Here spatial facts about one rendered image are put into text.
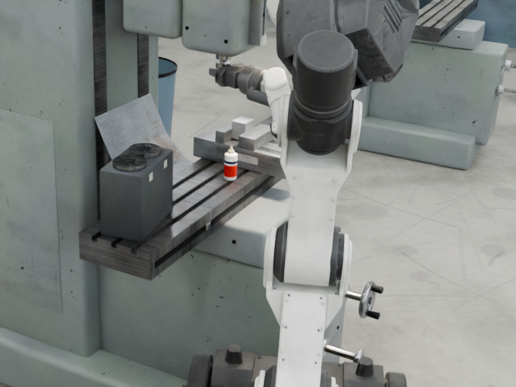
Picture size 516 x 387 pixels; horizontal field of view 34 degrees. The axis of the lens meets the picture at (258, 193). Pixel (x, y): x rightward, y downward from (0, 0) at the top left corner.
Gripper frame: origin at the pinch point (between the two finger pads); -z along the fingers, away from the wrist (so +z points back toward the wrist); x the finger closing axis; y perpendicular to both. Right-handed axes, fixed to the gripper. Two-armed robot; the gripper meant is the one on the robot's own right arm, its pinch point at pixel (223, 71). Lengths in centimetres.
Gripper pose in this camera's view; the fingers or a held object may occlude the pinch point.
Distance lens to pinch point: 257.2
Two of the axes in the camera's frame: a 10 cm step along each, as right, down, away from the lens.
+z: 7.1, 3.1, -6.3
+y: -0.5, 9.2, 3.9
